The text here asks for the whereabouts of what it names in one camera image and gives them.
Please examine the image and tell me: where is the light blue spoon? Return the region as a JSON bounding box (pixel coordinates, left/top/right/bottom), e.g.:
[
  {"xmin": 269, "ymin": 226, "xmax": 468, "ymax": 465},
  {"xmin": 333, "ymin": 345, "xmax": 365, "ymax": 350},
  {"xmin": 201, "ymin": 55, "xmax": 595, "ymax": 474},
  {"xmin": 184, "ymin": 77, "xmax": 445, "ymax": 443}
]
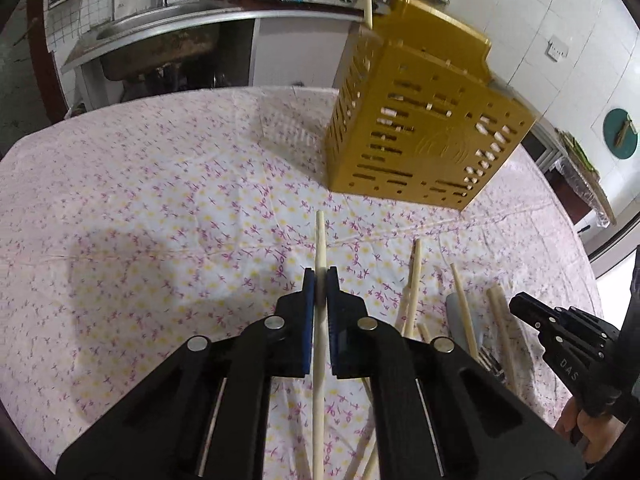
[{"xmin": 446, "ymin": 293, "xmax": 485, "ymax": 357}]

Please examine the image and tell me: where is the round green cutting board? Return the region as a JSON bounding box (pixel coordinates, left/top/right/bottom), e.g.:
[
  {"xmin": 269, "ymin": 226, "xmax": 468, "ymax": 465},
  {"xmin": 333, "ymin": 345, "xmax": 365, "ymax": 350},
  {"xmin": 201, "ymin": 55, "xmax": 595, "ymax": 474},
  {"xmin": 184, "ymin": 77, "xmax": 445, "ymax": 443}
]
[{"xmin": 602, "ymin": 107, "xmax": 640, "ymax": 161}]

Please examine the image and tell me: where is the yellow slotted utensil holder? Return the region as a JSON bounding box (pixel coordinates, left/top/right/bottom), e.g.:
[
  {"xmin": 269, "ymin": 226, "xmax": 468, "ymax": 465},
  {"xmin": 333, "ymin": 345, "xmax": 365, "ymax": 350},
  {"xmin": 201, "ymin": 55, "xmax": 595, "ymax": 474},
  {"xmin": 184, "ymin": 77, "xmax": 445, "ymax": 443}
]
[{"xmin": 324, "ymin": 0, "xmax": 538, "ymax": 211}]

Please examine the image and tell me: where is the person's dark clothing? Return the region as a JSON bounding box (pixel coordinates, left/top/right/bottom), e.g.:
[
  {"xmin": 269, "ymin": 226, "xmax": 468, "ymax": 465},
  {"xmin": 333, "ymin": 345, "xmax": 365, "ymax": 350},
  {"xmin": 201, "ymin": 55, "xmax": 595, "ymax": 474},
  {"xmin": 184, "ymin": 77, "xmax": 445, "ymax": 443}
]
[{"xmin": 622, "ymin": 249, "xmax": 640, "ymax": 401}]

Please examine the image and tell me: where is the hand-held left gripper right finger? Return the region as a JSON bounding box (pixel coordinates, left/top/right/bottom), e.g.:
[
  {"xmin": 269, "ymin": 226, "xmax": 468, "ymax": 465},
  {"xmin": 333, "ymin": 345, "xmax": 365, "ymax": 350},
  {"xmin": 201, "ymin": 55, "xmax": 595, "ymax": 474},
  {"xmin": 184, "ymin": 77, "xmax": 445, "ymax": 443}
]
[{"xmin": 325, "ymin": 267, "xmax": 586, "ymax": 480}]

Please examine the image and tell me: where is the plastic covered side table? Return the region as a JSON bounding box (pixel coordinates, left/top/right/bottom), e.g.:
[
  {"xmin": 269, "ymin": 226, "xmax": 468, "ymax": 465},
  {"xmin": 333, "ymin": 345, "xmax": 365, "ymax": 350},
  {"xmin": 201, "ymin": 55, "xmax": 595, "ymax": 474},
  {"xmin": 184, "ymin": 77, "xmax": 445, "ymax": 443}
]
[{"xmin": 547, "ymin": 130, "xmax": 617, "ymax": 228}]

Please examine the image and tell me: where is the person's right hand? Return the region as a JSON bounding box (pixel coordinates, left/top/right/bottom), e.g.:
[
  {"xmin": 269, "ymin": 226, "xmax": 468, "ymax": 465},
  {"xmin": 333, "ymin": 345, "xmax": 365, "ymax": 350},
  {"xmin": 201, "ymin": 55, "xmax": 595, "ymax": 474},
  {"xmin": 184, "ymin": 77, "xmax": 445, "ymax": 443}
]
[{"xmin": 554, "ymin": 394, "xmax": 627, "ymax": 464}]

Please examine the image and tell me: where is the white wall outlet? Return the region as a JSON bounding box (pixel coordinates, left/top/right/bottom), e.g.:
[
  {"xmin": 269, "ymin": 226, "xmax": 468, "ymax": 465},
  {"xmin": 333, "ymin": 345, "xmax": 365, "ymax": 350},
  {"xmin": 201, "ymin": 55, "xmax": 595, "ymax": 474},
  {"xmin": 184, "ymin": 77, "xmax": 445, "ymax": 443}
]
[{"xmin": 544, "ymin": 36, "xmax": 571, "ymax": 64}]

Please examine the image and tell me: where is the metal utensil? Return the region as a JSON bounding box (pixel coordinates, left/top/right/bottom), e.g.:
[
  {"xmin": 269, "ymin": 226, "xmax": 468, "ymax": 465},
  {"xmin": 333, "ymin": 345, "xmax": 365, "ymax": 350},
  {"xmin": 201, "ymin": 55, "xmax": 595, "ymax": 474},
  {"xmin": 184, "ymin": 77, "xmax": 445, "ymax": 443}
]
[{"xmin": 479, "ymin": 344, "xmax": 505, "ymax": 377}]

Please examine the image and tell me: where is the stainless steel sink counter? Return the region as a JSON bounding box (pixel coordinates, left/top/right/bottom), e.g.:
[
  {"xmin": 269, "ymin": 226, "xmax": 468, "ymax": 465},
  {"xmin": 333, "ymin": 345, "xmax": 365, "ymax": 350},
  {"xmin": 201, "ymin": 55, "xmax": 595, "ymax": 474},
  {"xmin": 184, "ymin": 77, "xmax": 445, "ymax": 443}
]
[{"xmin": 60, "ymin": 0, "xmax": 391, "ymax": 82}]

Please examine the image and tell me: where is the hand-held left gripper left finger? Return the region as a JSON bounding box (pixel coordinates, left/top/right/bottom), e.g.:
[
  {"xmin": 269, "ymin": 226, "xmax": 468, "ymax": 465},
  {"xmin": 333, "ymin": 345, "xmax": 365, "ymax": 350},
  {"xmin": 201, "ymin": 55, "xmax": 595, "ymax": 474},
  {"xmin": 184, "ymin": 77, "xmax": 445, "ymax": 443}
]
[{"xmin": 55, "ymin": 267, "xmax": 317, "ymax": 480}]

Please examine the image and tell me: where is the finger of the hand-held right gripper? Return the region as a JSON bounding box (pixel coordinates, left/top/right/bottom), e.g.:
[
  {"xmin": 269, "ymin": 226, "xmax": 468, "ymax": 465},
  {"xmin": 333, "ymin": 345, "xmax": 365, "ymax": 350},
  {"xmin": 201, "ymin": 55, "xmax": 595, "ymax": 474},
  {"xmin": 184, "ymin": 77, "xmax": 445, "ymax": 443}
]
[{"xmin": 509, "ymin": 292, "xmax": 564, "ymax": 347}]

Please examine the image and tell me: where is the floral tablecloth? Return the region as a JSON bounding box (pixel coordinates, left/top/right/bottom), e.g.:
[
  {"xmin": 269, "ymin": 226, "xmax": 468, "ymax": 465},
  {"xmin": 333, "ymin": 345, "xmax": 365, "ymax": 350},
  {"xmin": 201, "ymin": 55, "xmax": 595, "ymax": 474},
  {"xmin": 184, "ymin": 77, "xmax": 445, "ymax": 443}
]
[{"xmin": 0, "ymin": 85, "xmax": 603, "ymax": 480}]

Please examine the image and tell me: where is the dark wooden door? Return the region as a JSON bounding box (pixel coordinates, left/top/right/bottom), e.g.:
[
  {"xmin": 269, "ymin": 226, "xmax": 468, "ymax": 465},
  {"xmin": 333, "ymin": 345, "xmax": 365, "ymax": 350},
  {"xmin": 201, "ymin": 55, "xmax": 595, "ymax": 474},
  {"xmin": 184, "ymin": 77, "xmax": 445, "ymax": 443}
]
[{"xmin": 22, "ymin": 0, "xmax": 71, "ymax": 123}]

